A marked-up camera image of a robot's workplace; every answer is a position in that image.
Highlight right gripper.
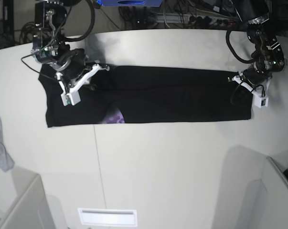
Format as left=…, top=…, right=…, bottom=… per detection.
left=49, top=47, right=110, bottom=85

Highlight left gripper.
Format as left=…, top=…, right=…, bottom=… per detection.
left=228, top=62, right=272, bottom=86

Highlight black T-shirt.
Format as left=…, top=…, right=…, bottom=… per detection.
left=39, top=65, right=252, bottom=127

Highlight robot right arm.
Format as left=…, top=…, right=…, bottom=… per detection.
left=21, top=0, right=101, bottom=88

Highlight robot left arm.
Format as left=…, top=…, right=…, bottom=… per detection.
left=225, top=0, right=286, bottom=87

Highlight blue box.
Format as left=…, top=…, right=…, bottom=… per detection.
left=97, top=0, right=163, bottom=7

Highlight white power strip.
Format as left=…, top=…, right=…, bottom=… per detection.
left=149, top=13, right=236, bottom=28

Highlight white right partition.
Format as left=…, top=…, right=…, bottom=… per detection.
left=235, top=157, right=288, bottom=229

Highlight white partition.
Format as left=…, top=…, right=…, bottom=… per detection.
left=0, top=166, right=68, bottom=229
left=235, top=157, right=288, bottom=229

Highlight white slotted plate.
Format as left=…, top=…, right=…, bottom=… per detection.
left=78, top=208, right=138, bottom=227

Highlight white left partition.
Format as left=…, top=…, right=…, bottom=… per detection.
left=0, top=166, right=68, bottom=229

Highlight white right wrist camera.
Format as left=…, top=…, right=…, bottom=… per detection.
left=55, top=68, right=97, bottom=106

